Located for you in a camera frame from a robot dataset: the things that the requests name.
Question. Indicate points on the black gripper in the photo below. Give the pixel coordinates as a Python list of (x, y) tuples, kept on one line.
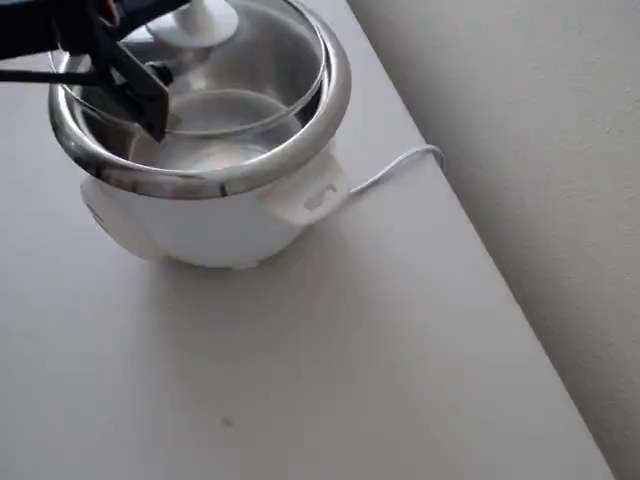
[(134, 86)]

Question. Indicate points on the glass lid with white knob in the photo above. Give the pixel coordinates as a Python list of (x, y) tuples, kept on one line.
[(205, 25)]

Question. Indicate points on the white rice cooker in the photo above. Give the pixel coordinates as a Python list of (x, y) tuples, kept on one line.
[(210, 235)]

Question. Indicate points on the stainless steel inner pot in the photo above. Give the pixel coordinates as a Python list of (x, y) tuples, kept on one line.
[(240, 150)]

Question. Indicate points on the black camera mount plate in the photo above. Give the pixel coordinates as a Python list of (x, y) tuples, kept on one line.
[(150, 100)]

